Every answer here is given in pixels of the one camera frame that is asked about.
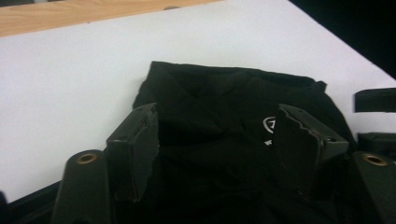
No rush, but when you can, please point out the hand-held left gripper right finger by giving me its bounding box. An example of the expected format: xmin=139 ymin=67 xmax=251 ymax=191
xmin=274 ymin=103 xmax=349 ymax=200

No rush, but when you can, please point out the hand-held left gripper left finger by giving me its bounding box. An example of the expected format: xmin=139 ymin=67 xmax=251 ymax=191
xmin=106 ymin=102 xmax=161 ymax=203

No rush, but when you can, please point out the black cloth garment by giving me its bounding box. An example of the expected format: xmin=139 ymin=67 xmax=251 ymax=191
xmin=115 ymin=60 xmax=359 ymax=224

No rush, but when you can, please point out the white table mat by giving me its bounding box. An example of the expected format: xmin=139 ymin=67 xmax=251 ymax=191
xmin=0 ymin=0 xmax=396 ymax=203

